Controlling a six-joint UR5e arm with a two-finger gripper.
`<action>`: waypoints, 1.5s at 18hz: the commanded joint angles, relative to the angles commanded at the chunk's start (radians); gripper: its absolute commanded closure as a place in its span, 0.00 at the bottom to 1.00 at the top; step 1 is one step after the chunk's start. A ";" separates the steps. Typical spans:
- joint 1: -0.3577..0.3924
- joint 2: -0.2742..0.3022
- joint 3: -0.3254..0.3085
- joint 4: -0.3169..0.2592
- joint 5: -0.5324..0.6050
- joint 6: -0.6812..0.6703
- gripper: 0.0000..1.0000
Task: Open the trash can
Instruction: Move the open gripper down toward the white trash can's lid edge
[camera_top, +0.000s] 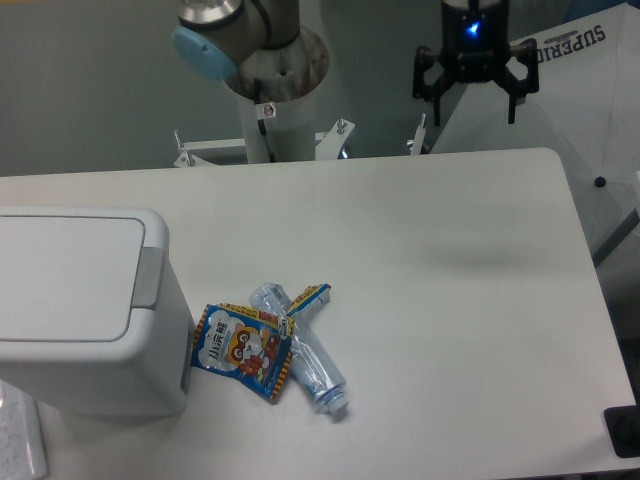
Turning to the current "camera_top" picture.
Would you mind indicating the white metal mounting bracket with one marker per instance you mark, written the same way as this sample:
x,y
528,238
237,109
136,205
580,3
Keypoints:
x,y
329,145

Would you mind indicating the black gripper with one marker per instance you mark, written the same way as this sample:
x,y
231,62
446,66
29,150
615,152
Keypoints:
x,y
472,40

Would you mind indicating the blue cartoon snack bag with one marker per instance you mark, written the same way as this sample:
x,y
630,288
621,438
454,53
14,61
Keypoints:
x,y
246,344

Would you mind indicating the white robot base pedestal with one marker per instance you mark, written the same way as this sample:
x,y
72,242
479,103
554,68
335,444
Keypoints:
x,y
278,132

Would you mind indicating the crushed clear plastic bottle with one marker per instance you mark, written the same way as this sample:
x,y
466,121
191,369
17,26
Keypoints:
x,y
311,365

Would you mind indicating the white superior umbrella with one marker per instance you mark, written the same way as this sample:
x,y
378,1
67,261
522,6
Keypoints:
x,y
587,111

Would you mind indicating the blue yellow snack wrapper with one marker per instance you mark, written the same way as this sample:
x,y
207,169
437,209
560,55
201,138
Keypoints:
x,y
307,304

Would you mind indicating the black device at table edge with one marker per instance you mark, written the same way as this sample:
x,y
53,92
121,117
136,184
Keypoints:
x,y
623,426

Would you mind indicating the white plastic trash can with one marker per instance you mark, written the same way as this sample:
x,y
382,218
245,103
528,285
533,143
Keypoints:
x,y
93,319

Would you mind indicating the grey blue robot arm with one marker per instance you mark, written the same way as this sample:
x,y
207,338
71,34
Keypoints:
x,y
261,51

